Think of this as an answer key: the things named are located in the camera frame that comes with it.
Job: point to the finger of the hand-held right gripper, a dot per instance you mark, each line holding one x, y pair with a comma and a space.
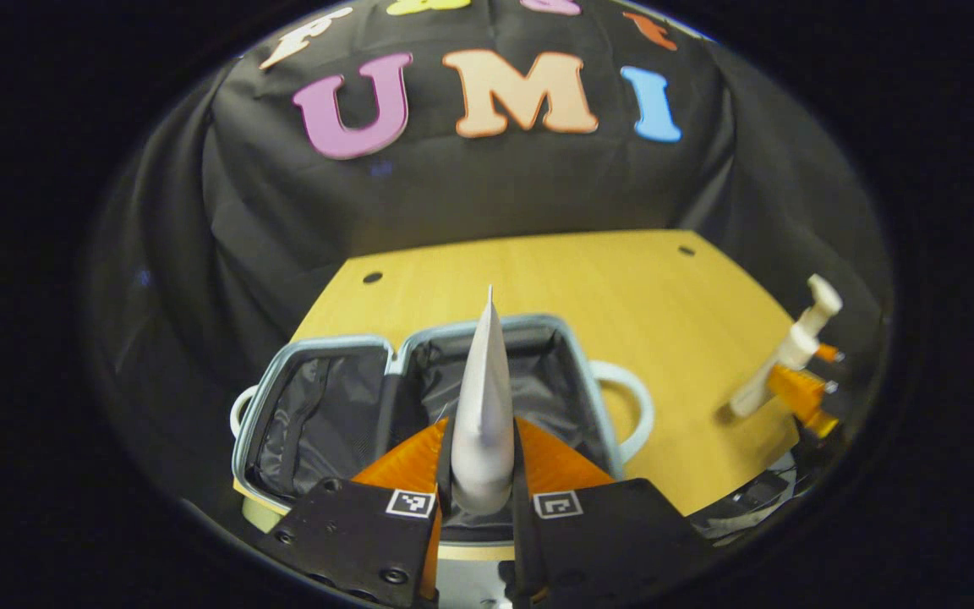
800, 393
828, 353

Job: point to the white pump bottle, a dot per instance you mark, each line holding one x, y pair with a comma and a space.
796, 347

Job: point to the black backdrop cloth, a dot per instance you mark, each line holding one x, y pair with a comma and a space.
470, 186

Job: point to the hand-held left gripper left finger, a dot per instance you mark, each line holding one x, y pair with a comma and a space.
352, 533

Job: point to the light blue suitcase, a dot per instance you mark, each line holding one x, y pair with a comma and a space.
326, 414

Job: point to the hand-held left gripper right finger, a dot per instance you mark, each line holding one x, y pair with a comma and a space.
605, 541

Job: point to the white skin care tube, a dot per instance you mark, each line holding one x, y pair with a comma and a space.
483, 423

